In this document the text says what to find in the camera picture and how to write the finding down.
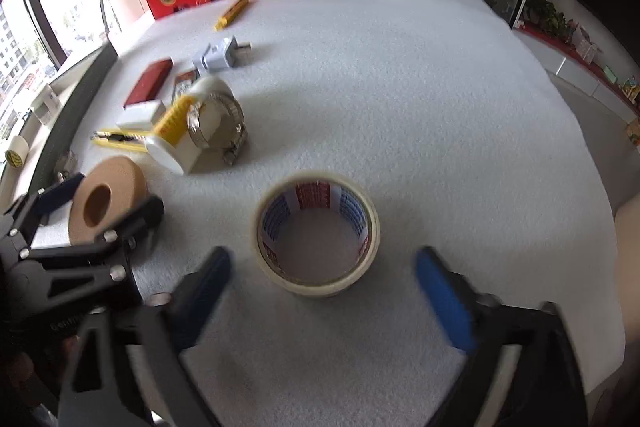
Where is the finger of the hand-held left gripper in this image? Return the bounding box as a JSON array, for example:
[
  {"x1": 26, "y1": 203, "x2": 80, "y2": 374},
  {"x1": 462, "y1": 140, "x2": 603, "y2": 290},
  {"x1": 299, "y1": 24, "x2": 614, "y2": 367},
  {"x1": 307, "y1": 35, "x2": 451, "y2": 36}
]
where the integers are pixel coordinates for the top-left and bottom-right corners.
[
  {"x1": 20, "y1": 196, "x2": 165, "y2": 308},
  {"x1": 0, "y1": 172, "x2": 86, "y2": 258}
]

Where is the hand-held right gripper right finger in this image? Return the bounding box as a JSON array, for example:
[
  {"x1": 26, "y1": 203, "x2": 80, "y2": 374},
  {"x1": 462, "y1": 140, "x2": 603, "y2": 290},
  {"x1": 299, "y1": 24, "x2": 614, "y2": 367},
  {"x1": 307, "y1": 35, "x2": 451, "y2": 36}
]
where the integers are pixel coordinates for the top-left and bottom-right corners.
[{"x1": 412, "y1": 246, "x2": 588, "y2": 427}]

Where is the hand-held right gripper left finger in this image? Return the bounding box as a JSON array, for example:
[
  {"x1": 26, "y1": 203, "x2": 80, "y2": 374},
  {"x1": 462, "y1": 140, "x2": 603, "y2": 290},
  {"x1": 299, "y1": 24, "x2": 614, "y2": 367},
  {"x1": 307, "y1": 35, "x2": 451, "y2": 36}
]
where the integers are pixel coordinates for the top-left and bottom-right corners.
[{"x1": 60, "y1": 246, "x2": 236, "y2": 427}]

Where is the brown tape roll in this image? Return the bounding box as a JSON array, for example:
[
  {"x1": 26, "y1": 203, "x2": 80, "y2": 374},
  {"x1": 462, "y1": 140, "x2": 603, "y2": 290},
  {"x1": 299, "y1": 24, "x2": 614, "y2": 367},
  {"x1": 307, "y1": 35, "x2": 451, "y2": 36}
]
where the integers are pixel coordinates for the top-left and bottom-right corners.
[{"x1": 67, "y1": 155, "x2": 150, "y2": 248}]

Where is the yellow utility knife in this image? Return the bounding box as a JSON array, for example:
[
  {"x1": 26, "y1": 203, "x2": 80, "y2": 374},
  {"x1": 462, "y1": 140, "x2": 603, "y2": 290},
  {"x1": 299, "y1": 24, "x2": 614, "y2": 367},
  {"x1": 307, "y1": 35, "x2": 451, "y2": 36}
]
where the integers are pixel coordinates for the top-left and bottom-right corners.
[{"x1": 90, "y1": 129, "x2": 151, "y2": 152}]

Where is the white tray grey rim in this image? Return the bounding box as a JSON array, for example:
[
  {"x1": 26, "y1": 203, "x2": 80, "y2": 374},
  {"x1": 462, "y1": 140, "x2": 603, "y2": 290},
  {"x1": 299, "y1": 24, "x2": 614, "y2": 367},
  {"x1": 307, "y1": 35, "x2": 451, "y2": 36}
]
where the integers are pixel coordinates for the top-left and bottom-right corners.
[{"x1": 30, "y1": 43, "x2": 120, "y2": 198}]

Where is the white bottle yellow label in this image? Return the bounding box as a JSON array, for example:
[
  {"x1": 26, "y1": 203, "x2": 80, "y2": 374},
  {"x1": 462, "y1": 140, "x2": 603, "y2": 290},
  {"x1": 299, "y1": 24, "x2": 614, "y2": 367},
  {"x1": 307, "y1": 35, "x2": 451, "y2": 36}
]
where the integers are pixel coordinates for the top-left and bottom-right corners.
[{"x1": 145, "y1": 96, "x2": 201, "y2": 176}]

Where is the cream masking tape roll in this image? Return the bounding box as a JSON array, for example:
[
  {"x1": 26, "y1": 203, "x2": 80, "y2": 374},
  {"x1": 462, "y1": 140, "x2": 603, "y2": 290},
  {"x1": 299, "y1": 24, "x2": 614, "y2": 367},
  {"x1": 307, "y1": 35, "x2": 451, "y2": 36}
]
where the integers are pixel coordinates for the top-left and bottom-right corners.
[{"x1": 250, "y1": 172, "x2": 381, "y2": 299}]

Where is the large white jar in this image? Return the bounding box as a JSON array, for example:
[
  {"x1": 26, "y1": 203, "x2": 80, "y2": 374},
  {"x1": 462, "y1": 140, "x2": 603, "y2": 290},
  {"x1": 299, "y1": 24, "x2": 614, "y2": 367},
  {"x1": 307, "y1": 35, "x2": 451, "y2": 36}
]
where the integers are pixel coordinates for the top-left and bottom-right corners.
[{"x1": 186, "y1": 76, "x2": 246, "y2": 175}]

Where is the cream tape roll black label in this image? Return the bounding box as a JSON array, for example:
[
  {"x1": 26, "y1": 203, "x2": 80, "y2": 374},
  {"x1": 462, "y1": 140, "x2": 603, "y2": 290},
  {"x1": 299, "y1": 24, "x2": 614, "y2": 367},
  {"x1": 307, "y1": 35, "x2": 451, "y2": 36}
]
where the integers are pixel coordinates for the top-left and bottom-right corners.
[{"x1": 4, "y1": 136, "x2": 30, "y2": 168}]

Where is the small white box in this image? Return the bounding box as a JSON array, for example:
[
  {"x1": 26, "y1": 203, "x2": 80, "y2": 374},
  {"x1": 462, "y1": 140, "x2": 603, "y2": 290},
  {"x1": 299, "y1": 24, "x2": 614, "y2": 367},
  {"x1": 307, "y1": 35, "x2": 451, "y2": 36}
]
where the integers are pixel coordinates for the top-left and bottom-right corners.
[{"x1": 116, "y1": 99, "x2": 167, "y2": 131}]

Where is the red flat box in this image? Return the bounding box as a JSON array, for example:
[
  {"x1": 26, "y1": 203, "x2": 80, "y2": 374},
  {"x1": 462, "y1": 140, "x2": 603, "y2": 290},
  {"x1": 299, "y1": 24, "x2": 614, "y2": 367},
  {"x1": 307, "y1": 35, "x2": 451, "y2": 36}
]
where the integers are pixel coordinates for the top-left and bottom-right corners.
[{"x1": 122, "y1": 60, "x2": 175, "y2": 110}]

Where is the red printed packet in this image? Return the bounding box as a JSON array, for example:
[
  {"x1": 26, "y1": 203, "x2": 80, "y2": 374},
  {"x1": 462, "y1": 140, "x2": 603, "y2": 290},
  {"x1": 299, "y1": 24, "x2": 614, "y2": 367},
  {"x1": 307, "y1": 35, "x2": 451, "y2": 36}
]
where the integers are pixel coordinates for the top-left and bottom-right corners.
[{"x1": 170, "y1": 69, "x2": 198, "y2": 104}]

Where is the white plug adapter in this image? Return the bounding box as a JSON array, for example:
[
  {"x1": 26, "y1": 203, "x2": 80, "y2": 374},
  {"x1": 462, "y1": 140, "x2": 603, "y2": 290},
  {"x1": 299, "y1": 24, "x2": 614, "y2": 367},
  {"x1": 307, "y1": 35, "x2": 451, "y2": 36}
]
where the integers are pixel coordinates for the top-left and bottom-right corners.
[{"x1": 192, "y1": 36, "x2": 252, "y2": 75}]

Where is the low white sideboard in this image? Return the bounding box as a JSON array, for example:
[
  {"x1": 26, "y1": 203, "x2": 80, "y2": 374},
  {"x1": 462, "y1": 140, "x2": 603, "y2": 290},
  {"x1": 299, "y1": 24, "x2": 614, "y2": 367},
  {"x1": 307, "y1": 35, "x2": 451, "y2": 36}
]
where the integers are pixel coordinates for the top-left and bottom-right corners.
[{"x1": 515, "y1": 22, "x2": 640, "y2": 122}]

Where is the potted green plant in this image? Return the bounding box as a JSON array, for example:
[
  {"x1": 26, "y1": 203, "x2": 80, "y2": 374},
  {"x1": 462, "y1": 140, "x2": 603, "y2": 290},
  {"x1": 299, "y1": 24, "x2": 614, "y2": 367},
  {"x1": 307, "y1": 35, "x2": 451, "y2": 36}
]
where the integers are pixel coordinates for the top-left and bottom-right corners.
[{"x1": 522, "y1": 0, "x2": 573, "y2": 42}]

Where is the black window frame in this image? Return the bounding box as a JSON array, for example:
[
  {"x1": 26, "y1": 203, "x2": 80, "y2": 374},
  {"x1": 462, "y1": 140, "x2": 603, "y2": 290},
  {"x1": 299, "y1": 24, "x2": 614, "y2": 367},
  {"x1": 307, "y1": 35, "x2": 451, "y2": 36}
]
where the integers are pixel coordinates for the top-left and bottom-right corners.
[{"x1": 0, "y1": 0, "x2": 108, "y2": 168}]

